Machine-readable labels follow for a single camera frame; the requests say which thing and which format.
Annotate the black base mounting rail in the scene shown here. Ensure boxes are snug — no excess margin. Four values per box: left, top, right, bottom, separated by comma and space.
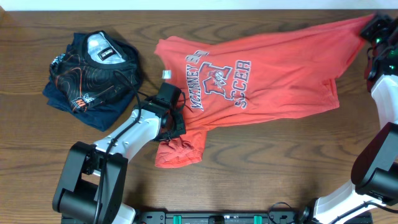
133, 210, 299, 224

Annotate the red printed t-shirt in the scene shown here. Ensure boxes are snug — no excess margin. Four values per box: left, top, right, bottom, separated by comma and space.
155, 16, 371, 168

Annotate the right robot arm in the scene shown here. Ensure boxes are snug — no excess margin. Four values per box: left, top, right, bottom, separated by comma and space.
297, 14, 397, 223

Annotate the folded navy blue garment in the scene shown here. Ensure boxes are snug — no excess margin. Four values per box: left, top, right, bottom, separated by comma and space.
42, 32, 142, 132

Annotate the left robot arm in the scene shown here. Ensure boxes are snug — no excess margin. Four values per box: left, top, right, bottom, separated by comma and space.
52, 83, 186, 224

